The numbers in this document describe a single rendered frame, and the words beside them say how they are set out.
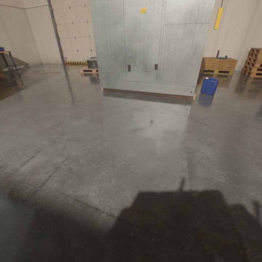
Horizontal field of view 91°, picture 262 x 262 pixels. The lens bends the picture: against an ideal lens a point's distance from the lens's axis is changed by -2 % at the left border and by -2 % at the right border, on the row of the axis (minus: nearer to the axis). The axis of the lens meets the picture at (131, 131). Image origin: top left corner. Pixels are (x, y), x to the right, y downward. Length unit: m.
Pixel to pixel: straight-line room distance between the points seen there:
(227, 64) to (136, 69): 4.10
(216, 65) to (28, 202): 6.19
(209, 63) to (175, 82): 3.38
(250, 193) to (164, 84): 2.18
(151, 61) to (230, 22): 4.96
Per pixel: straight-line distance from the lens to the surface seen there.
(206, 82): 3.52
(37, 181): 1.48
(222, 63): 6.25
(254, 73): 6.62
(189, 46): 2.78
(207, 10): 2.82
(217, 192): 1.34
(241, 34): 7.44
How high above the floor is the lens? 1.00
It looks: 34 degrees down
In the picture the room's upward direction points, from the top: 1 degrees counter-clockwise
